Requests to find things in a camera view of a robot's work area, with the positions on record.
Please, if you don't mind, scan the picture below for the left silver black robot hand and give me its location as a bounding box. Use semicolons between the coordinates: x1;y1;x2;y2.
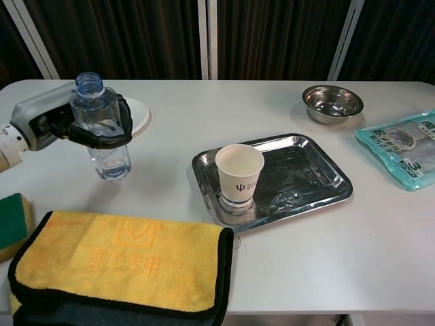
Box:
9;81;133;153

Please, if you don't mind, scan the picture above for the transparent plastic water bottle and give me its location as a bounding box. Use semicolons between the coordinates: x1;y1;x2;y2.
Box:
69;71;133;183

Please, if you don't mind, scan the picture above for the white paper cup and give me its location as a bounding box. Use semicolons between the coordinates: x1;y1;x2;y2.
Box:
215;143;265;207

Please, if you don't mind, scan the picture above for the rectangular stainless steel tray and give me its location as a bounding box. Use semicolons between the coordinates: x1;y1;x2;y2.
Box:
191;132;353;235

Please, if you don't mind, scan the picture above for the white round plate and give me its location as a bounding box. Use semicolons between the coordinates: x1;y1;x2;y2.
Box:
124;96;152;139

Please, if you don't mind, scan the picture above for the green and yellow sponge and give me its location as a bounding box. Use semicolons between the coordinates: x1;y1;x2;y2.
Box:
0;192;35;264

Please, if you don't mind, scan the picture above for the yellow towel with black trim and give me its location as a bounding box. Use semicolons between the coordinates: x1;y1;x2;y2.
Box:
7;210;235;326

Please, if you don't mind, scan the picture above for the stainless steel bowl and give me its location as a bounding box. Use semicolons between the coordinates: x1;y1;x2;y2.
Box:
301;84;364;126

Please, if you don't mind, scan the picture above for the teal steel scrubber packet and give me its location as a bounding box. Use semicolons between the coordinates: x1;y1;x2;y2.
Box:
354;108;435;192

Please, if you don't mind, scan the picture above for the white partition frame post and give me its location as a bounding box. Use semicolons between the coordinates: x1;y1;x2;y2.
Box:
198;0;218;81
328;0;367;81
8;0;59;80

